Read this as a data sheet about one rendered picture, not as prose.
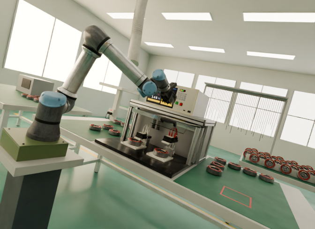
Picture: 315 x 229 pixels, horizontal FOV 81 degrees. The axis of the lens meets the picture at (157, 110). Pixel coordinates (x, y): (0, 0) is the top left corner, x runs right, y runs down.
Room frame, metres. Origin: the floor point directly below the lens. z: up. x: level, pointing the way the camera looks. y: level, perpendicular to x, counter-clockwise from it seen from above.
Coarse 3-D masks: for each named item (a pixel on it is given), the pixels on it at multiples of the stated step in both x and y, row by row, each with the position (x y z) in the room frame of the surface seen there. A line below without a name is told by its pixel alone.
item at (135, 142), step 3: (129, 138) 1.41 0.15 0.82; (132, 138) 1.45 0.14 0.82; (129, 141) 1.39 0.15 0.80; (132, 141) 1.38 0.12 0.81; (135, 141) 1.38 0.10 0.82; (138, 141) 1.40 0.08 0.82; (141, 141) 1.43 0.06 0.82; (132, 144) 1.38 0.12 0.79; (135, 144) 1.38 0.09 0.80; (138, 144) 1.39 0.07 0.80
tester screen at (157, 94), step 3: (159, 90) 1.53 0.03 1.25; (174, 90) 1.47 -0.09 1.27; (156, 93) 1.54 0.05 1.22; (150, 96) 1.57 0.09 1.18; (159, 96) 1.53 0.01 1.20; (147, 99) 1.58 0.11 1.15; (156, 99) 1.54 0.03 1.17; (159, 99) 1.52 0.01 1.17; (156, 102) 1.53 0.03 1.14; (159, 102) 1.52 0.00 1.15; (165, 105) 1.49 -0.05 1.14
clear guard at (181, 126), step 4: (156, 116) 1.25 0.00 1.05; (160, 116) 1.24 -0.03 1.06; (164, 116) 1.27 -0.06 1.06; (168, 116) 1.39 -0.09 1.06; (152, 120) 1.22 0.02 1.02; (156, 120) 1.22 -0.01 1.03; (172, 120) 1.20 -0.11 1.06; (176, 120) 1.23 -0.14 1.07; (180, 120) 1.34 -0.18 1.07; (156, 124) 1.19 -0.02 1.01; (160, 124) 1.18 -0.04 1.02; (164, 124) 1.18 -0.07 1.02; (168, 124) 1.17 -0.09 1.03; (172, 124) 1.17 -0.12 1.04; (180, 124) 1.16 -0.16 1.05; (184, 124) 1.15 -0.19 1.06; (188, 124) 1.15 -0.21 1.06; (192, 124) 1.23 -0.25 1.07; (196, 124) 1.34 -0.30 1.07; (168, 128) 1.15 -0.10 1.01; (172, 128) 1.14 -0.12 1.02; (176, 128) 1.14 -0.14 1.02; (180, 128) 1.13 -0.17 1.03; (184, 128) 1.13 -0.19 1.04; (180, 132) 1.11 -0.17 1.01
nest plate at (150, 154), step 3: (147, 153) 1.28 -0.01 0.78; (150, 153) 1.30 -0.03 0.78; (153, 153) 1.31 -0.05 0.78; (153, 156) 1.26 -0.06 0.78; (156, 156) 1.26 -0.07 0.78; (168, 156) 1.34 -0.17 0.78; (159, 159) 1.24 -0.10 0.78; (162, 159) 1.24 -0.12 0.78; (165, 159) 1.26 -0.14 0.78; (168, 159) 1.27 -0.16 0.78; (171, 159) 1.32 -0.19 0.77
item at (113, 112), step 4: (100, 84) 2.23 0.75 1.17; (104, 84) 2.20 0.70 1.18; (108, 84) 2.17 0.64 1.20; (116, 88) 2.11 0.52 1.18; (120, 88) 2.08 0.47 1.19; (124, 88) 2.11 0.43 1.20; (116, 92) 2.45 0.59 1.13; (120, 92) 2.44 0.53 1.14; (132, 92) 2.25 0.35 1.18; (136, 92) 2.33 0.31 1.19; (116, 96) 2.45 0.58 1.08; (120, 96) 2.46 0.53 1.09; (116, 100) 2.44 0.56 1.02; (116, 104) 2.43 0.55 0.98; (112, 108) 2.45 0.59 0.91; (116, 108) 2.44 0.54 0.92; (108, 112) 2.38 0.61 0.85; (112, 112) 2.38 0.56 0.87; (116, 112) 2.46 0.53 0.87; (112, 116) 2.43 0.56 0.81; (116, 116) 2.48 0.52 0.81; (112, 120) 2.43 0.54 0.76
